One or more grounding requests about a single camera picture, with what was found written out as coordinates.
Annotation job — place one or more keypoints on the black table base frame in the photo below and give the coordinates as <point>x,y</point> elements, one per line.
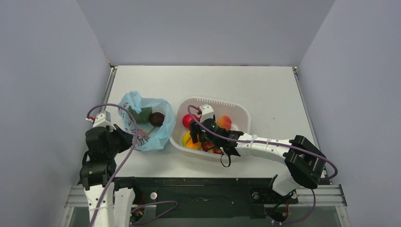
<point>219,202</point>

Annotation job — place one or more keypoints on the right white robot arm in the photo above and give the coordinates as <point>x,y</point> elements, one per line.
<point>304,161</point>

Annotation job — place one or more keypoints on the orange red fake peach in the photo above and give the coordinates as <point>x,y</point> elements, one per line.
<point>224,122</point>

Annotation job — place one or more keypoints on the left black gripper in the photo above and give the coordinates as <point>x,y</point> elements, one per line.
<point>127,139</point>

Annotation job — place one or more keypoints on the dark purple fake fruit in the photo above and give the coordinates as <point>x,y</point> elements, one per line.
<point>156,119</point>

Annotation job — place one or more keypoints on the light blue plastic bag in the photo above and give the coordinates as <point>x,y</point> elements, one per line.
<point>149,138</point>

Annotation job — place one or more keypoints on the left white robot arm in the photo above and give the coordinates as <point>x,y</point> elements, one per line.
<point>108,200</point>

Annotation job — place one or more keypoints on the green fake avocado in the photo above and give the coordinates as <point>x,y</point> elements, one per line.
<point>143,116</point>

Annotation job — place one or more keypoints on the red fake grape bunch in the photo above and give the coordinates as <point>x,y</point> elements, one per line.
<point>210,148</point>

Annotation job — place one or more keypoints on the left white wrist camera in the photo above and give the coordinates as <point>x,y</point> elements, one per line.
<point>102,119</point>

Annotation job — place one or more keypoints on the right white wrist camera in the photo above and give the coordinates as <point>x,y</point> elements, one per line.
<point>206,112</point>

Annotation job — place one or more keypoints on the red fake apple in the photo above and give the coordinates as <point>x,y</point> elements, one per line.
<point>187,120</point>

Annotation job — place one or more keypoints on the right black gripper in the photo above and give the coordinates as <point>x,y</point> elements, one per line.
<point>198,135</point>

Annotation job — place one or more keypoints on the yellow fake banana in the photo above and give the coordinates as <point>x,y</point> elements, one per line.
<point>186,138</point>

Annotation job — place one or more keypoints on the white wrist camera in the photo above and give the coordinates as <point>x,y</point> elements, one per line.
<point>206,112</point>
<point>102,119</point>

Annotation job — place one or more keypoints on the orange fake mango slice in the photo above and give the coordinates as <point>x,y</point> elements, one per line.
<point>188,143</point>

